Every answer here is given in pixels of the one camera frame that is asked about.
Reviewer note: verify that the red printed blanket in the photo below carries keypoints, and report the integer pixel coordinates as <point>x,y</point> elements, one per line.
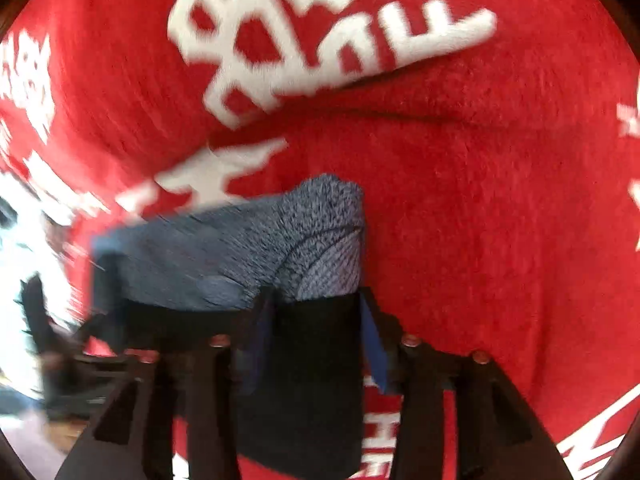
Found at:
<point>475,185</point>

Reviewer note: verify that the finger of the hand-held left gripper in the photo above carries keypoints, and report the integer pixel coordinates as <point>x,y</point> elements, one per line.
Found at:
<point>95,340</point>

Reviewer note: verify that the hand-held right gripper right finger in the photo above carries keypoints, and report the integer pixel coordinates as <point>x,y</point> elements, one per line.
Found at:
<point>450,410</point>

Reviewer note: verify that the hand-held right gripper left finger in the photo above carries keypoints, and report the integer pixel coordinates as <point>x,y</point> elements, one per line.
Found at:
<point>200,410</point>

